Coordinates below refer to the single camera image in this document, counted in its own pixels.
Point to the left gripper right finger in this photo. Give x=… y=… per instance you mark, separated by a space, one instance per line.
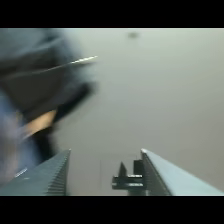
x=173 y=181

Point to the blue garment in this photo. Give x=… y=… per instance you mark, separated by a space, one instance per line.
x=13 y=146

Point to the brown clothes hanger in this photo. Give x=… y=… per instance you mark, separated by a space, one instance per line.
x=40 y=123

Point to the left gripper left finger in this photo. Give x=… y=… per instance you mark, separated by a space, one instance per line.
x=43 y=178

